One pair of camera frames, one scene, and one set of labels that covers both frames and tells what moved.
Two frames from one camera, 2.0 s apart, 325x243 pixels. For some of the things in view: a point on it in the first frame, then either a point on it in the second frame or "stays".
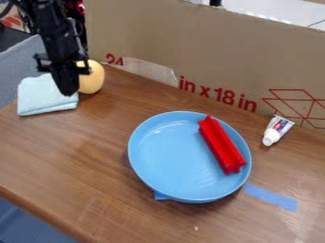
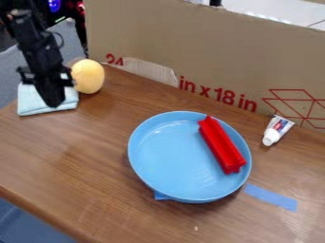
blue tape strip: x=271 y=196 stays
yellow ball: x=91 y=83 stays
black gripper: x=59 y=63 -> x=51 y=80
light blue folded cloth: x=40 y=96 stays
